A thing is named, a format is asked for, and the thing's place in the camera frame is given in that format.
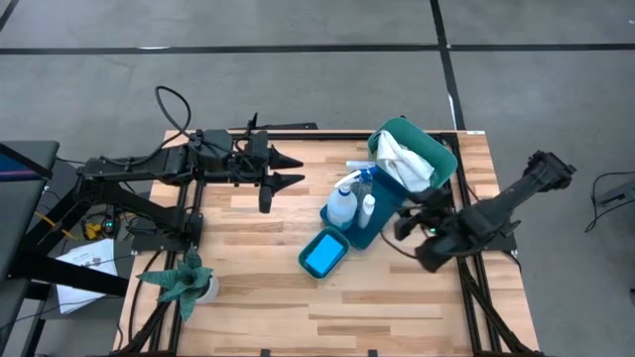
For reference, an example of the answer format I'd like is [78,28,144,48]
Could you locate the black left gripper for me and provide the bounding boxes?
[196,128,307,195]

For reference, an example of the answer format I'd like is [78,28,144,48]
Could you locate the white towel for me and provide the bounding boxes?
[375,129,436,193]

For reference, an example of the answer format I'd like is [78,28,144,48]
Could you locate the white cleaner bottle blue label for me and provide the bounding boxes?
[356,192,377,231]

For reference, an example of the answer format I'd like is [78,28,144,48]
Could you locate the white spray bottle blue trigger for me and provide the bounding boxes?
[325,168,381,233]

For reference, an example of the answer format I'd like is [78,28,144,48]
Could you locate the blue kitchen sponge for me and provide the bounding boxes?
[305,234,347,278]

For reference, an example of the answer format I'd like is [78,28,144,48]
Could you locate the dark blue plastic bin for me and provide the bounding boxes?
[319,162,412,252]

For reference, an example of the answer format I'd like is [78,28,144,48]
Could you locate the large teal plastic bin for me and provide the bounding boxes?
[366,116,458,200]

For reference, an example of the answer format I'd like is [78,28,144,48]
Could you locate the small teal plastic bin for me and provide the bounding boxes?
[297,226,351,281]

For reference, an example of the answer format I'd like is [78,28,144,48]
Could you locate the green plant in white pot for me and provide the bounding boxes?
[136,247,220,321]

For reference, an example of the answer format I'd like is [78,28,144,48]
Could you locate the grey equipment base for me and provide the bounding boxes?
[594,178,635,208]

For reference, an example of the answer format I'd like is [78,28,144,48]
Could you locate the white paper sheets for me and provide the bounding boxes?
[55,237,119,315]

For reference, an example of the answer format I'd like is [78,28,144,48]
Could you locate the black side table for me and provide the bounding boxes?
[0,140,130,357]

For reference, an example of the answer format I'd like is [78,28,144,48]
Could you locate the black bracket bar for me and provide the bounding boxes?
[228,112,318,133]

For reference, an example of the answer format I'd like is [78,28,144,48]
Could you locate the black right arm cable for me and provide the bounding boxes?
[378,229,426,262]

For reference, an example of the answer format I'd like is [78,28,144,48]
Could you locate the black aluminium table frame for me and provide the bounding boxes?
[106,129,542,357]

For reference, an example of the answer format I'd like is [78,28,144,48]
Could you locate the black floor cable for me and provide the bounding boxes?
[583,171,635,234]

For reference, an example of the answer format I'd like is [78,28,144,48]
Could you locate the floor electronics with yellow cable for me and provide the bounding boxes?
[78,210,123,242]

